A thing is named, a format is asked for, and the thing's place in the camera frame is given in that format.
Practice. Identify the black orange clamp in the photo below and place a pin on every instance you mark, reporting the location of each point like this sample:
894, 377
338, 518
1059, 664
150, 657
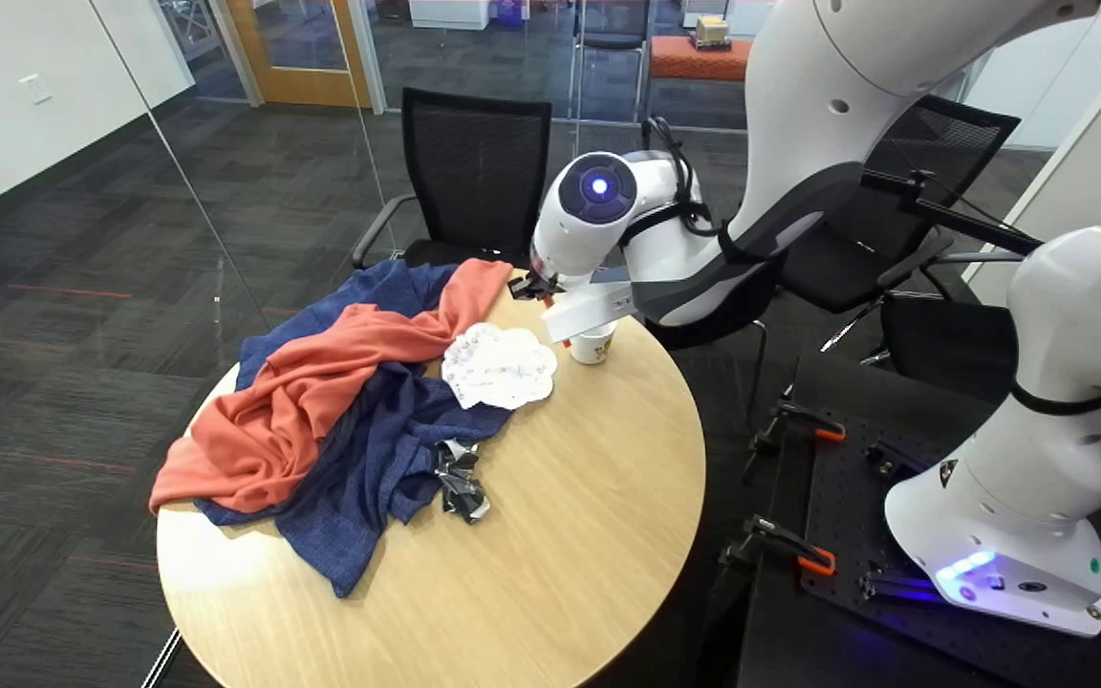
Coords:
794, 419
768, 532

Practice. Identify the navy blue cloth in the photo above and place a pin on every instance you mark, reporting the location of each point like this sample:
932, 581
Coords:
374, 467

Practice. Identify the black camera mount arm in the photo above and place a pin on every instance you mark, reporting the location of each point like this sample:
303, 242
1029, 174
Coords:
956, 210

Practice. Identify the white ceramic mug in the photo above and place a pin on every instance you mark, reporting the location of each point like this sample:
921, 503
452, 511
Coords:
589, 349

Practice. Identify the black office chair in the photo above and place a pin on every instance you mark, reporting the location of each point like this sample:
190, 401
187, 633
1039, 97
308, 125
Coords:
862, 250
475, 174

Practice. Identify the round wooden table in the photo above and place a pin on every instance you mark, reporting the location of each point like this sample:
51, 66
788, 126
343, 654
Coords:
593, 503

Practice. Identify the black white patterned cloth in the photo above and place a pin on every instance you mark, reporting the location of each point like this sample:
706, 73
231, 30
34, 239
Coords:
462, 484

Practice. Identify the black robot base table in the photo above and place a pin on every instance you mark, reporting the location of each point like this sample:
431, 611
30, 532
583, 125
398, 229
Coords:
1003, 532

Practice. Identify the orange cloth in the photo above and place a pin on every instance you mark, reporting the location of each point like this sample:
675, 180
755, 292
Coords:
257, 445

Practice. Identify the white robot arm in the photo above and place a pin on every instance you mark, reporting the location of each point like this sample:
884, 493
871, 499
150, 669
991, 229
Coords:
824, 80

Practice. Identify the white paper doily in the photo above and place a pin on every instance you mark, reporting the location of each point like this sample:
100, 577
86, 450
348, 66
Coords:
504, 367

